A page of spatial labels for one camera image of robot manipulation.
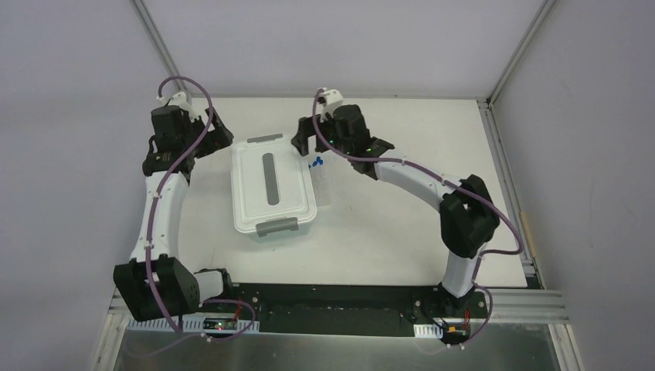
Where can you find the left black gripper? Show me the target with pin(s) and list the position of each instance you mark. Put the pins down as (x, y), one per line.
(212, 136)

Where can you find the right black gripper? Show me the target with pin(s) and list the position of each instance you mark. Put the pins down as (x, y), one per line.
(311, 135)

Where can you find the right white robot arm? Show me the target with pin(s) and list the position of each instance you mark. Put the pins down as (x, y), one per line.
(467, 220)

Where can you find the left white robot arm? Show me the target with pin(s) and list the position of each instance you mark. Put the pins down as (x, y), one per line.
(154, 283)

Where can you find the clear test tube rack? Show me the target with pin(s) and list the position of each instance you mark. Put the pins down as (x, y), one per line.
(321, 185)

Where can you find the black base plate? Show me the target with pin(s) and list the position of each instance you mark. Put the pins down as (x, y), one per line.
(360, 310)

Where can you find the white slotted cable duct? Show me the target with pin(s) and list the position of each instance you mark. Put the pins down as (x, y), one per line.
(198, 324)

